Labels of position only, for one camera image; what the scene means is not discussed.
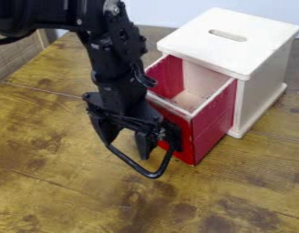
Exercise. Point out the black metal drawer handle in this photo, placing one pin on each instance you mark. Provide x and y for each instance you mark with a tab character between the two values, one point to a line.
173	139

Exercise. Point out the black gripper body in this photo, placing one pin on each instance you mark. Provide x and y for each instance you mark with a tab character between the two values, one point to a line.
122	97

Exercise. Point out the white wooden box cabinet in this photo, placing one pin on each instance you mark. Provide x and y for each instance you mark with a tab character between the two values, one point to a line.
247	47

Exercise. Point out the red wooden drawer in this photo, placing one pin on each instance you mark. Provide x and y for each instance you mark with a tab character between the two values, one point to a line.
196	98

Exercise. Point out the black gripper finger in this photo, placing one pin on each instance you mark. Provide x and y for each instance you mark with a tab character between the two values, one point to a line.
106	126
148	142

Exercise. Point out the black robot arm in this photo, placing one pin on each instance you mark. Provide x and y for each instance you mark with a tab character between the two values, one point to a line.
116	45

